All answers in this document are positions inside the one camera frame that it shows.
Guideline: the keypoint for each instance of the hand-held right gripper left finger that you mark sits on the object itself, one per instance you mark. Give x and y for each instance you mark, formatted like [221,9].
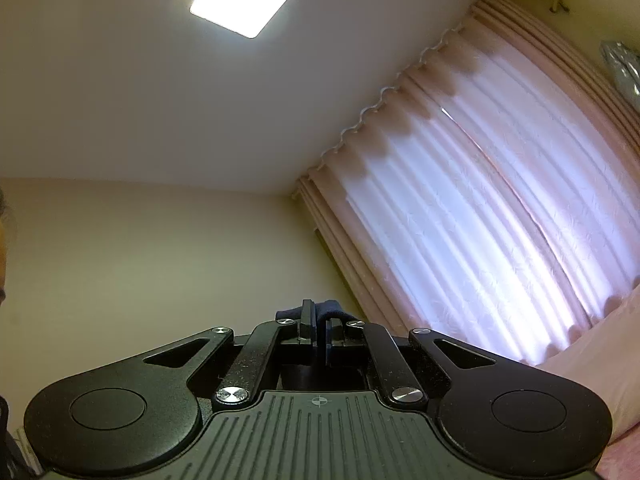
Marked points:
[307,330]

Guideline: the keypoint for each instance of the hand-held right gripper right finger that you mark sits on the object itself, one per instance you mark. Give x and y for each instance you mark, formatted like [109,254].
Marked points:
[325,340]

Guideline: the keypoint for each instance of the navy top grey lining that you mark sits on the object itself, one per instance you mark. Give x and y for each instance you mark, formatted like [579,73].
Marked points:
[335,306]

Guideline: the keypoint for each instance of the pink curtain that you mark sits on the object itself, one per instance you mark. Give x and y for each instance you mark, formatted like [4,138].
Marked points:
[475,185]

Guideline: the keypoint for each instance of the grey pink plush blanket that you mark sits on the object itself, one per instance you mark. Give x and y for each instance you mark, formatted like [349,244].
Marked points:
[600,360]

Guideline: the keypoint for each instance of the person's dark jacket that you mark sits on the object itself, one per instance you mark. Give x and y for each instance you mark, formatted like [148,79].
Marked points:
[12,440]

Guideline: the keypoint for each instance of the silver foil decoration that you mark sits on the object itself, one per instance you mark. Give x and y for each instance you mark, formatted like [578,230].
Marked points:
[622,67]

